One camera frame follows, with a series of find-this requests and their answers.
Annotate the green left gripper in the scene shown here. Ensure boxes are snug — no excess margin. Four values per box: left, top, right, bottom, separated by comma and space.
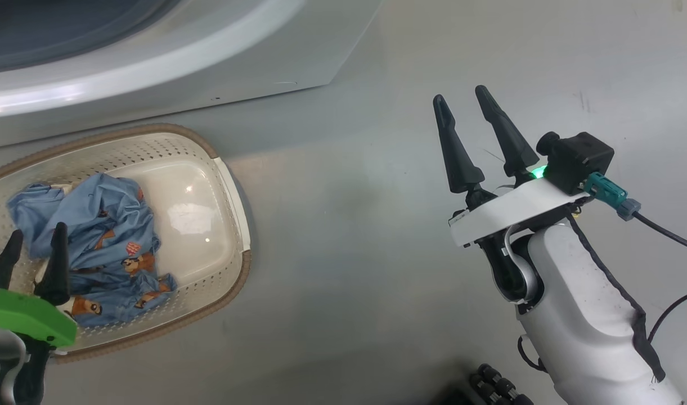
0, 222, 78, 405

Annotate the black braided cable sleeve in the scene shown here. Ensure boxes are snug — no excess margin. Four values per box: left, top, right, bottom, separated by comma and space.
565, 209, 667, 384

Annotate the teal plug camera cable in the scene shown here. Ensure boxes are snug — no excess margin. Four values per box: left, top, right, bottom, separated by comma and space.
582, 172, 687, 254

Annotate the blue cartoon print garment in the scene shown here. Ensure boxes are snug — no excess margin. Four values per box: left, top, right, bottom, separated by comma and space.
7, 173, 178, 328

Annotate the grey rubber door gasket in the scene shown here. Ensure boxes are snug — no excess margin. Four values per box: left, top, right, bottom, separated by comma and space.
0, 0, 178, 74

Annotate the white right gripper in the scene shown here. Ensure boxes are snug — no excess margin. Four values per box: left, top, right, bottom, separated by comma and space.
432, 84, 591, 294

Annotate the black loose cable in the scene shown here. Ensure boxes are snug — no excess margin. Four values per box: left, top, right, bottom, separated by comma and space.
647, 288, 687, 344

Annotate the black roller omni wheel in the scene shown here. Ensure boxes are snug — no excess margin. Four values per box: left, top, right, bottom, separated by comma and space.
470, 363, 535, 405

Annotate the white front-load washing machine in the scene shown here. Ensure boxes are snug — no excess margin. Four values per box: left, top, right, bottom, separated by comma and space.
0, 0, 384, 150

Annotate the cream perforated laundry basket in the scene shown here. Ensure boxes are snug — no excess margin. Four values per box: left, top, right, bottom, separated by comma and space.
0, 124, 252, 363

